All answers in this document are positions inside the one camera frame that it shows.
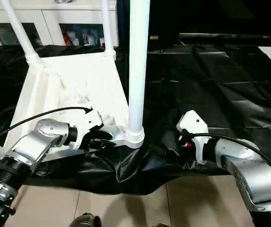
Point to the red bottle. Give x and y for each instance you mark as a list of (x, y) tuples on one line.
[(63, 35)]

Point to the pale blue bottle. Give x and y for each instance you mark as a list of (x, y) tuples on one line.
[(94, 37)]

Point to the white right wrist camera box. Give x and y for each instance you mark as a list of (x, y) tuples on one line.
[(194, 130)]

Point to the black low cabinet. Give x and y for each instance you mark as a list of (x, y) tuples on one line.
[(211, 19)]

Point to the white display cabinet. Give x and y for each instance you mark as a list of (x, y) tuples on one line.
[(46, 14)]

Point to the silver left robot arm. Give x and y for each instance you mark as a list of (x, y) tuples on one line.
[(36, 142)]

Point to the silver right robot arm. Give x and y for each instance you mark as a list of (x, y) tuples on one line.
[(253, 175)]

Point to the white plastic table top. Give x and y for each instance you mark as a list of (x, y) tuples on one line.
[(69, 75)]

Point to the black work mat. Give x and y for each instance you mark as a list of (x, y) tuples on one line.
[(211, 94)]

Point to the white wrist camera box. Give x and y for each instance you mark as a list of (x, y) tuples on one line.
[(194, 130), (86, 125)]

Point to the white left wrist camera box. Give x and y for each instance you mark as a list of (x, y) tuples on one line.
[(86, 125)]

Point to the grey left robot leg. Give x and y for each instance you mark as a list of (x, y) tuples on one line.
[(84, 221)]

